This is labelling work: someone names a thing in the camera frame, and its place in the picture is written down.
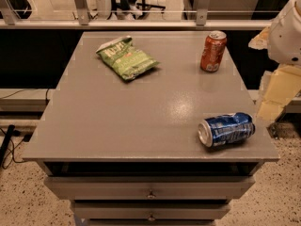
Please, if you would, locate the metal glass railing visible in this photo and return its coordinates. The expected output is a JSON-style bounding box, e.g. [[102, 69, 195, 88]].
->
[[0, 0, 272, 30]]

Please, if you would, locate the grey drawer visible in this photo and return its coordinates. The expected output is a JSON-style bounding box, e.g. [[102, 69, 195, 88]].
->
[[71, 202, 230, 220], [44, 176, 255, 201]]

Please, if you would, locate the orange soda can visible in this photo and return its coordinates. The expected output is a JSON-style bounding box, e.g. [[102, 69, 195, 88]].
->
[[200, 30, 227, 73]]

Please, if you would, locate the blue pepsi can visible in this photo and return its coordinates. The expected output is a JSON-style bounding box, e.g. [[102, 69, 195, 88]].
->
[[198, 112, 256, 147]]

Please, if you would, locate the green chip bag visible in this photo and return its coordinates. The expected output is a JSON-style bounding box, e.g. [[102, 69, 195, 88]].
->
[[96, 36, 159, 81]]

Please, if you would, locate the lower grey drawer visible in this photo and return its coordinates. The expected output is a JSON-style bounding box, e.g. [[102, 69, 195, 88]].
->
[[71, 202, 230, 220]]

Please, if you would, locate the grey drawer cabinet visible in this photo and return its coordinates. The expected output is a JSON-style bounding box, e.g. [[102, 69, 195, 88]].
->
[[24, 31, 278, 226]]

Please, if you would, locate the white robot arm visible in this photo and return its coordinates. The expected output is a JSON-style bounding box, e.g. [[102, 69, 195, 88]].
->
[[267, 0, 301, 65]]

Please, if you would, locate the upper grey drawer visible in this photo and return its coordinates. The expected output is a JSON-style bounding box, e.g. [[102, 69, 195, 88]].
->
[[44, 176, 255, 201]]

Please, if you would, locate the black floor cable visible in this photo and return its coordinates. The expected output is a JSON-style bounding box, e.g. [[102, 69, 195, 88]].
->
[[0, 124, 32, 170]]

